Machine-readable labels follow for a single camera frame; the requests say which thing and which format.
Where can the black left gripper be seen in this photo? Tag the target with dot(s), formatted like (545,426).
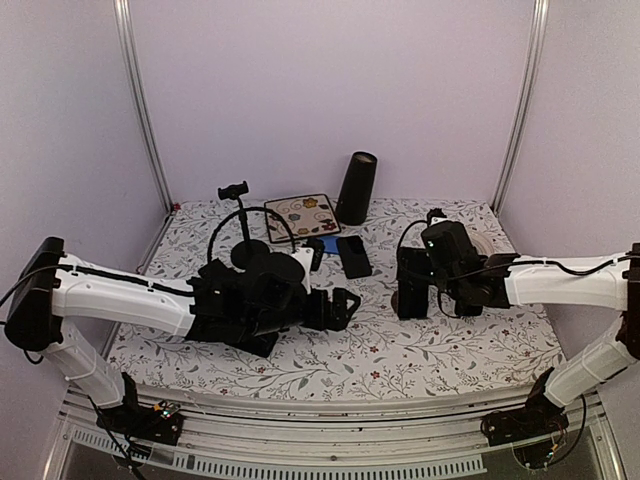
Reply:
(339,317)

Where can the blue edged black phone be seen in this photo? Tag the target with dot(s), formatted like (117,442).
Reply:
(414,278)

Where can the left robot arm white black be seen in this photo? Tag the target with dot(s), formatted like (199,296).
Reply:
(246,309)

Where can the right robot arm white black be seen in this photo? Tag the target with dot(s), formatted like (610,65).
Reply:
(502,281)

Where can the blue phone face down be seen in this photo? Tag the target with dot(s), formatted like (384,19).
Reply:
(330,245)

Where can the black tall phone holder stand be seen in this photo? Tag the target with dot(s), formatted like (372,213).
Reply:
(244,251)

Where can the brown round wooden coaster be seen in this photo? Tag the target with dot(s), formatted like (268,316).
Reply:
(395,302)

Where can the floral square ceramic plate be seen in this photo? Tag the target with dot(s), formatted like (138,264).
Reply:
(308,216)

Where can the black cylindrical speaker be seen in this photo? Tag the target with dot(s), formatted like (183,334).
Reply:
(356,190)

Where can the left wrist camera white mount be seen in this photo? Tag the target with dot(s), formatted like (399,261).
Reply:
(310,256)

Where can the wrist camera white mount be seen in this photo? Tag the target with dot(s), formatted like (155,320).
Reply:
(435,216)
(310,256)

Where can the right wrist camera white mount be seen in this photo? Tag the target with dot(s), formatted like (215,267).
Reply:
(435,216)

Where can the black clamp phone mount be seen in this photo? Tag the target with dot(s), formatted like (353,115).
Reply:
(260,346)

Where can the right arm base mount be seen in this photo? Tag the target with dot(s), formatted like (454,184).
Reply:
(538,416)

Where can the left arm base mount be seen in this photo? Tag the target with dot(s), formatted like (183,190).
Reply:
(161,423)

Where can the right aluminium frame post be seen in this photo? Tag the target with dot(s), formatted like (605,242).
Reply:
(531,66)

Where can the aluminium frame post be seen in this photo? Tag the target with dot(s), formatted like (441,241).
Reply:
(531,66)
(125,30)

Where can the left aluminium frame post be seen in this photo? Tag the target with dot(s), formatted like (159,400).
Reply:
(125,30)

